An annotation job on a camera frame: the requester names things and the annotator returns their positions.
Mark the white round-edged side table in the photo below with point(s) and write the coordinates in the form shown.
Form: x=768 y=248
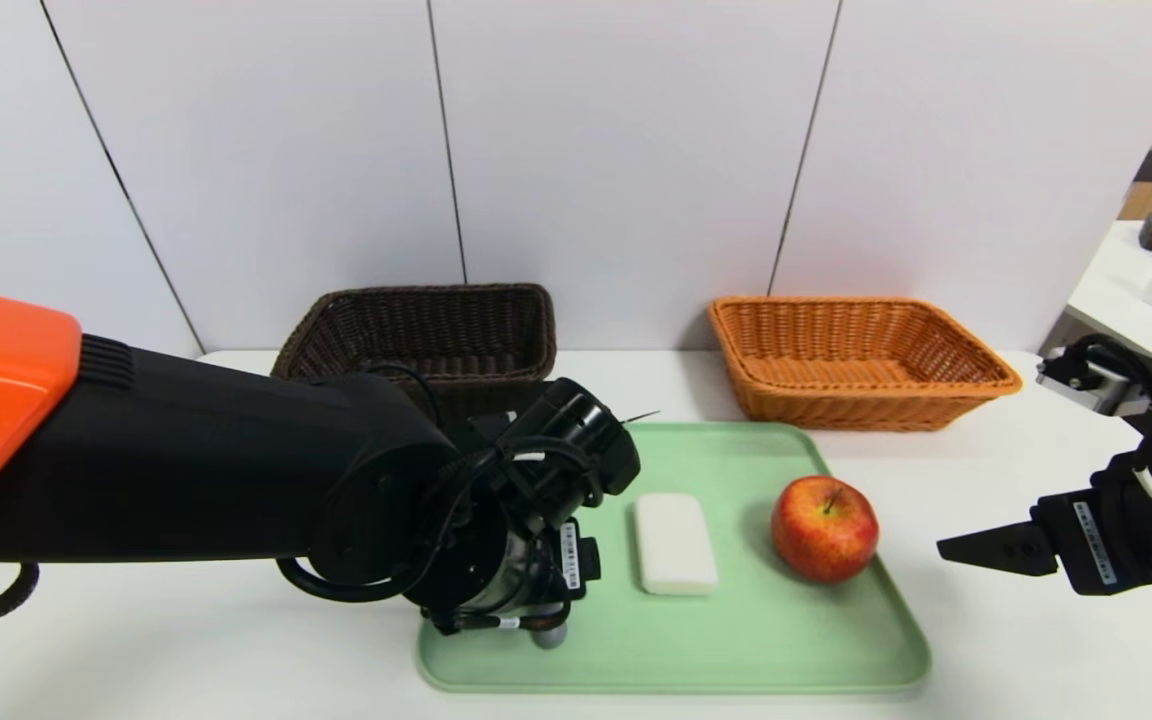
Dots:
x=1111 y=285

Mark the orange wicker basket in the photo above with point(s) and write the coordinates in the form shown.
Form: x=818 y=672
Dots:
x=836 y=400

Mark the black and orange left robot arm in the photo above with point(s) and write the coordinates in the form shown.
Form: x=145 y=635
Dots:
x=186 y=450

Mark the light green plastic tray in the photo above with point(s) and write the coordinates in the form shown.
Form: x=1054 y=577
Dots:
x=786 y=640

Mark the white soap bar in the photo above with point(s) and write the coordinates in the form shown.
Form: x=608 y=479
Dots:
x=676 y=545

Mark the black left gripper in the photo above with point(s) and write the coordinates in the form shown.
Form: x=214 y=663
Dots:
x=572 y=556

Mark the dark brown wicker basket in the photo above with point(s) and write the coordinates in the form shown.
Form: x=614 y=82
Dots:
x=456 y=325

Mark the red apple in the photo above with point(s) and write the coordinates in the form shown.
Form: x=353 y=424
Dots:
x=824 y=535

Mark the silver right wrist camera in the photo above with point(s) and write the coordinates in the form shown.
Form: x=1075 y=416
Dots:
x=1086 y=380

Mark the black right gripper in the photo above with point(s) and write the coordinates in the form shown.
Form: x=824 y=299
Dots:
x=1088 y=541

